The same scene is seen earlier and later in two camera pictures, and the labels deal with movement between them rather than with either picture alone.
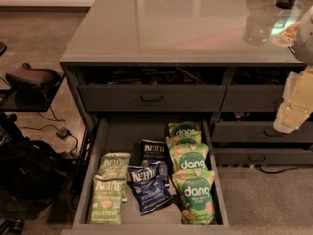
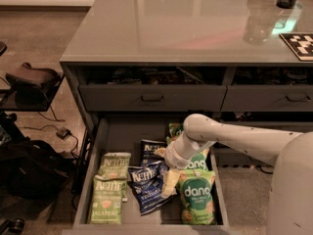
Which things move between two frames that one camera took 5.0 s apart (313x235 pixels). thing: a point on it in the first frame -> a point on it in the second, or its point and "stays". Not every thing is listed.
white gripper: (305, 38) -> (176, 158)
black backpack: (30, 169) stays
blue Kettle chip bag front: (149, 187) stays
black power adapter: (64, 133) stays
